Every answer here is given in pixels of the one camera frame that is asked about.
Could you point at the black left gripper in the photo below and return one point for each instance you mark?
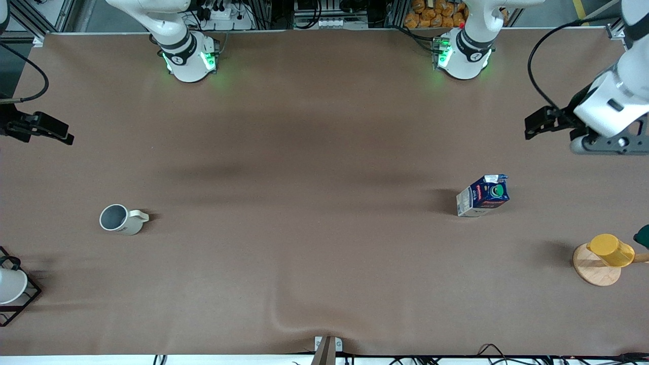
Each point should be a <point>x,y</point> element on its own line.
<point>569,116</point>

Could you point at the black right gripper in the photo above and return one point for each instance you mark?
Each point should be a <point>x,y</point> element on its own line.
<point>9,125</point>

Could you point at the blue milk carton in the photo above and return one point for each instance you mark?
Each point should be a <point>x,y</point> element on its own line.
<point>481,195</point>

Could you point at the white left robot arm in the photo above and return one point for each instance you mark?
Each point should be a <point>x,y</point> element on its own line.
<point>464,61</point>

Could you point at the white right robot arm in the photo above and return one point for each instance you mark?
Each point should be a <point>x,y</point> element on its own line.
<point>190,66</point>

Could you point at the yellow plastic cup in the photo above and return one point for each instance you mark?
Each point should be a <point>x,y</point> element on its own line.
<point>611,251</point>

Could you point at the dark green cup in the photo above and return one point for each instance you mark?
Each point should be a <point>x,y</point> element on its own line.
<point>643,237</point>

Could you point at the wooden cup stand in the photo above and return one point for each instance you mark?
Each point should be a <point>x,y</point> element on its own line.
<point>596,274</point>

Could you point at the bag of orange items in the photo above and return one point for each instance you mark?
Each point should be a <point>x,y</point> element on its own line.
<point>431,15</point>

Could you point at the white bowl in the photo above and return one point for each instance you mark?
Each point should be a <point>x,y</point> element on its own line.
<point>11,286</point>

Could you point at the white power strip with plugs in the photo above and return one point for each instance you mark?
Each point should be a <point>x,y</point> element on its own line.
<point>228,17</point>

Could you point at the long white power strip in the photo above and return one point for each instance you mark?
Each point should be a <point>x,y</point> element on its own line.
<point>329,23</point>

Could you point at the brown table cloth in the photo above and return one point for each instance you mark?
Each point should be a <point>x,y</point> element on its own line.
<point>324,253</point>

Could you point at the aluminium frame profile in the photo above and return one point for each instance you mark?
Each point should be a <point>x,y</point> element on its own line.
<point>35,17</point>
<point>616,28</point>

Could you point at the metal clamp bracket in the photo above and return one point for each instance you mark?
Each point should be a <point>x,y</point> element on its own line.
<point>328,347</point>

